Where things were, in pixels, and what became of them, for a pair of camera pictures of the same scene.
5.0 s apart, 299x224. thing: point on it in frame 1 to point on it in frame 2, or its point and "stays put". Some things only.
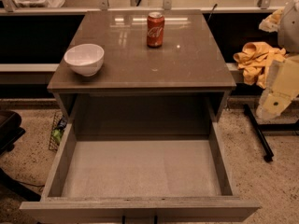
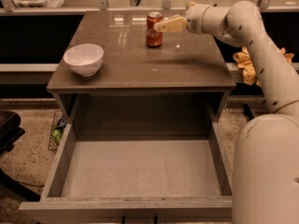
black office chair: (10, 130) stays put
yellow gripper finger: (271, 23) to (191, 3)
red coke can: (155, 29) stays put
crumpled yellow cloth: (254, 61) stays put
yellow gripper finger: (281, 87) to (173, 24)
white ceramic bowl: (86, 59) stays put
